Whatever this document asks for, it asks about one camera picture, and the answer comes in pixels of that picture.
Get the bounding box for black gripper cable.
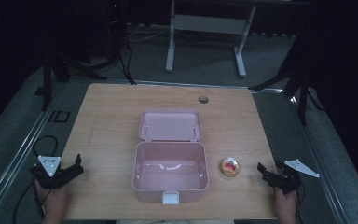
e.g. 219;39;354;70
11;134;60;224
294;182;306;224

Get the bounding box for person's right hand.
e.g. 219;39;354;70
273;186;298;218

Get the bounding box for black floor cables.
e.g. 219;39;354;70
116;29;138;86

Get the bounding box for white metal desk frame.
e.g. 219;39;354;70
165;0;257;78

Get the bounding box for dark equipment tower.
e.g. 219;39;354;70
103;0;128;62

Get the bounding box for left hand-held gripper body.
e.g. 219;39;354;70
29;155;76;189

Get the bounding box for black tripod stand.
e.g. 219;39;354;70
249;59;325;126
34;50;108;112

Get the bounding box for pink plastic box with lid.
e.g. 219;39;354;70
131;107;210;206

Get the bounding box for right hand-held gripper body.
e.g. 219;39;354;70
269;158;321;195

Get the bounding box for white floor cable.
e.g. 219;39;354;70
126;28;171;44

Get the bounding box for person's left hand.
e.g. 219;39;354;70
34;178;70;217

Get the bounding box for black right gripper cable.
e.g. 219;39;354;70
294;182;306;224

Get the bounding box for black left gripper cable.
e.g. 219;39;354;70
11;134;60;224

